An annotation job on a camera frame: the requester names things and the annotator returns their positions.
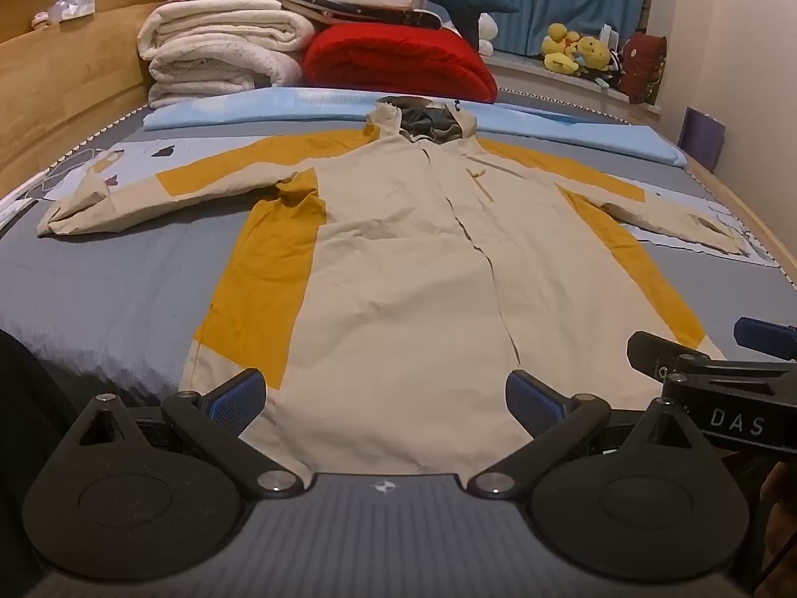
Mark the light blue mat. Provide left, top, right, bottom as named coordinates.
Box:
left=143, top=86, right=689, bottom=168

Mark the maroon plush toy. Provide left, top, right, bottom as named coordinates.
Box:
left=616, top=32, right=668, bottom=106

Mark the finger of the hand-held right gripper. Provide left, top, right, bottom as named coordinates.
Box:
left=626, top=331, right=797, bottom=375
left=733, top=316, right=797, bottom=362

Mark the white crumpled tissue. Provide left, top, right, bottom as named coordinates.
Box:
left=50, top=0, right=96, bottom=24

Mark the grey printed bed cover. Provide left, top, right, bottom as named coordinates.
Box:
left=0, top=84, right=797, bottom=425

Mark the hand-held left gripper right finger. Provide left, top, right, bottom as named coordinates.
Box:
left=468, top=370, right=701, bottom=500

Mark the wooden bed side rail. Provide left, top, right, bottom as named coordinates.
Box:
left=685, top=158, right=797, bottom=291

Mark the beige window sill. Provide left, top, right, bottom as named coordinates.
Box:
left=486, top=53, right=661, bottom=114

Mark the white plush toy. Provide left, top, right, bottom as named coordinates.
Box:
left=476, top=12, right=500, bottom=54

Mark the cream fleece folded blanket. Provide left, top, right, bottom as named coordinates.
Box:
left=137, top=0, right=320, bottom=110

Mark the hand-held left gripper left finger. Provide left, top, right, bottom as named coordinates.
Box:
left=75, top=369, right=306, bottom=500

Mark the beige and yellow hooded jacket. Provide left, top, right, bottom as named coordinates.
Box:
left=36, top=95, right=752, bottom=480

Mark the yellow plush toy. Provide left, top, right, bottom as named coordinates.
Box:
left=576, top=34, right=614, bottom=71
left=540, top=23, right=583, bottom=77

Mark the red folded blanket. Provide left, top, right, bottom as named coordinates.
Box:
left=303, top=21, right=499, bottom=104

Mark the person's right hand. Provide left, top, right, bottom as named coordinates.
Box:
left=761, top=457, right=797, bottom=598

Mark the wooden headboard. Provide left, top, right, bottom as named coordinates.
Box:
left=0, top=0, right=188, bottom=198

